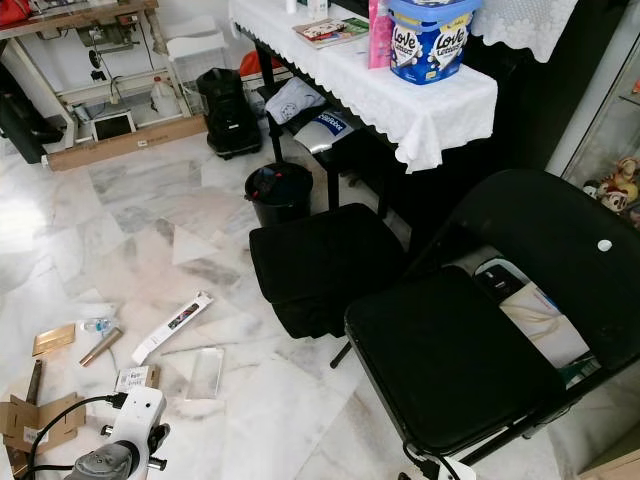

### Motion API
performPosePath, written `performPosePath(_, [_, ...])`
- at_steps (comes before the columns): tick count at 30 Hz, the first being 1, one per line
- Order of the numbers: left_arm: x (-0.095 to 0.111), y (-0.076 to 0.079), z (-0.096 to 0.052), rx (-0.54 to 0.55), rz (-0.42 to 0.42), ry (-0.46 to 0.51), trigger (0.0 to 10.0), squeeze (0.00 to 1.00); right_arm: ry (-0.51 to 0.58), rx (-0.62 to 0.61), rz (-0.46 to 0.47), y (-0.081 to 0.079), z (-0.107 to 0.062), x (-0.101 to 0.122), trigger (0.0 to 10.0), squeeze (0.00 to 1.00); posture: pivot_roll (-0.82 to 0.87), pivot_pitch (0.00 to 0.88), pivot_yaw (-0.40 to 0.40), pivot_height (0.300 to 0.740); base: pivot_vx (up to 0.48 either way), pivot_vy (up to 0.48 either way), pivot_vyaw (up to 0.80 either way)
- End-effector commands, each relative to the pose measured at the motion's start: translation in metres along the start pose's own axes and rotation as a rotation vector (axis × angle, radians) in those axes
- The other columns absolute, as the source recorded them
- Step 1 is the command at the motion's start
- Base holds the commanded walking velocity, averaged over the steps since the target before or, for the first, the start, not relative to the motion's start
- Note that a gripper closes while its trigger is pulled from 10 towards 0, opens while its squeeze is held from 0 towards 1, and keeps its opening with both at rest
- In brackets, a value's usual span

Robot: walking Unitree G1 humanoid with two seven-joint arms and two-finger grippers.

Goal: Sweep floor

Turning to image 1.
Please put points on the red plastic item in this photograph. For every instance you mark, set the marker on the red plastic item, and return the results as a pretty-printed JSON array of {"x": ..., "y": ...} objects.
[{"x": 257, "y": 63}]

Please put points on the long wooden plank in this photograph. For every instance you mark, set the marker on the long wooden plank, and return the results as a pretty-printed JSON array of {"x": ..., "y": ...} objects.
[{"x": 125, "y": 143}]

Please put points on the black and white appliance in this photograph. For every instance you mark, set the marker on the black and white appliance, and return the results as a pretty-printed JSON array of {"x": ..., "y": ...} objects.
[{"x": 500, "y": 275}]

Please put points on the white plastic jug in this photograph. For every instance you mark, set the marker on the white plastic jug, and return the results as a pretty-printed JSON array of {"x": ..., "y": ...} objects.
[{"x": 165, "y": 100}]

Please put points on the white small bottle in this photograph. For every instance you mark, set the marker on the white small bottle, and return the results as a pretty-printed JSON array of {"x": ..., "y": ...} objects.
[{"x": 291, "y": 6}]

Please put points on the colourful booklet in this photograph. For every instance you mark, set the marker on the colourful booklet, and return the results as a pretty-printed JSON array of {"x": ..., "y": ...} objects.
[{"x": 330, "y": 32}]

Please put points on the white plastic crate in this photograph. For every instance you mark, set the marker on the white plastic crate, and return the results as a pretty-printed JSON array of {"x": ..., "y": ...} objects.
[{"x": 195, "y": 45}]

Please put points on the glass display cabinet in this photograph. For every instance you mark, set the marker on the glass display cabinet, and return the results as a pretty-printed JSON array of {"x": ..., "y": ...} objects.
[{"x": 600, "y": 130}]

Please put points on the long white packaging box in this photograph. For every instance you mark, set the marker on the long white packaging box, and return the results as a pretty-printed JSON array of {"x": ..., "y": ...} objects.
[{"x": 170, "y": 328}]

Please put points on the pink snack packet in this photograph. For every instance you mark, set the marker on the pink snack packet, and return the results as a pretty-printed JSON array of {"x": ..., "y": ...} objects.
[{"x": 378, "y": 40}]

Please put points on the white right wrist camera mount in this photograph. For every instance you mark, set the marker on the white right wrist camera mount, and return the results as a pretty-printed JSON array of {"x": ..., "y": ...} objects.
[{"x": 455, "y": 470}]

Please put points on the clear plastic case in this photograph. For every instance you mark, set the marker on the clear plastic case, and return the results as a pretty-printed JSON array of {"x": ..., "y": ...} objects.
[{"x": 205, "y": 373}]

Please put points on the flattened brown cardboard box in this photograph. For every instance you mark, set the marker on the flattened brown cardboard box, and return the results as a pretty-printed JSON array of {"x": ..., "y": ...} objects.
[{"x": 40, "y": 420}]

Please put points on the black tall cabinet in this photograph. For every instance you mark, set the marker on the black tall cabinet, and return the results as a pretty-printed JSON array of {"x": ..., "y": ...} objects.
[{"x": 530, "y": 110}]

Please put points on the black folding chair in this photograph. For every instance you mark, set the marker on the black folding chair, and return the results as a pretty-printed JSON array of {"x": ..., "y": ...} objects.
[{"x": 450, "y": 360}]

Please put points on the grey folded cloth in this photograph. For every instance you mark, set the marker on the grey folded cloth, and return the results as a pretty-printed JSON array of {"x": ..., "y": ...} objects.
[{"x": 295, "y": 100}]

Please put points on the white framed tablet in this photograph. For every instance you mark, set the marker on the white framed tablet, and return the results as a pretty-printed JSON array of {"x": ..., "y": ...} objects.
[{"x": 114, "y": 127}]

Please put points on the black round waste bin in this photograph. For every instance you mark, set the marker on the black round waste bin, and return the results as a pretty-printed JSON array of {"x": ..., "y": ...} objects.
[{"x": 278, "y": 195}]

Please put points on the beige plush toy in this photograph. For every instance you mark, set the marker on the beige plush toy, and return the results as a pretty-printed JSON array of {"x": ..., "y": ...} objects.
[{"x": 615, "y": 190}]

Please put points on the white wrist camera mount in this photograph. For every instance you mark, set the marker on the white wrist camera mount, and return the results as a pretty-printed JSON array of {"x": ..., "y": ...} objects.
[
  {"x": 142, "y": 410},
  {"x": 455, "y": 470}
]

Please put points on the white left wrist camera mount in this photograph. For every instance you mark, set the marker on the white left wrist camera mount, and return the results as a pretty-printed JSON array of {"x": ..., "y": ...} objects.
[{"x": 142, "y": 410}]

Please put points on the golden flat box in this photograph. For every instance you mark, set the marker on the golden flat box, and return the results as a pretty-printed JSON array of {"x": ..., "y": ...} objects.
[{"x": 54, "y": 340}]

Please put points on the red bag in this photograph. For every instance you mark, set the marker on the red bag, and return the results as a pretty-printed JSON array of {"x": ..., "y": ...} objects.
[{"x": 14, "y": 11}]

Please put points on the small labelled cardboard box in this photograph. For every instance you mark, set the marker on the small labelled cardboard box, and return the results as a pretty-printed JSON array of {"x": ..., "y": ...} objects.
[{"x": 135, "y": 380}]

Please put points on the silver printed bag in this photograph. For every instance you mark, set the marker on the silver printed bag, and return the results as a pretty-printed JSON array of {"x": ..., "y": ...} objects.
[{"x": 320, "y": 130}]

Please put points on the blue Love Letters tub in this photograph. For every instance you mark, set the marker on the blue Love Letters tub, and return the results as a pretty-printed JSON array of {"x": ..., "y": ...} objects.
[{"x": 428, "y": 50}]

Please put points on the wooden workbench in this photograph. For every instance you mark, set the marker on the wooden workbench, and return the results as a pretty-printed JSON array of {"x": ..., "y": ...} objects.
[{"x": 80, "y": 18}]

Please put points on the small clear plastic bottle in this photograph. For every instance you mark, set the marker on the small clear plastic bottle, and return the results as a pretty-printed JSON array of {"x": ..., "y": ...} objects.
[{"x": 97, "y": 325}]

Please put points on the white lace cover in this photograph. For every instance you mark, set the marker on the white lace cover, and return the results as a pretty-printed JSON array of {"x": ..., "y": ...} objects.
[{"x": 525, "y": 25}]

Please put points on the black square stool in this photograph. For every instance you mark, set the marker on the black square stool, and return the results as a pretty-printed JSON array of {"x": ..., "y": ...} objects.
[{"x": 320, "y": 265}]

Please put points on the table with white lace cloth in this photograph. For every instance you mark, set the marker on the table with white lace cloth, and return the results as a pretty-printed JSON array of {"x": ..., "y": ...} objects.
[{"x": 380, "y": 90}]

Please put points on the dark brown cardboard strip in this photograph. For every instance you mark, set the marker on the dark brown cardboard strip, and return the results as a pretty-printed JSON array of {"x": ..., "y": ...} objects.
[{"x": 33, "y": 382}]

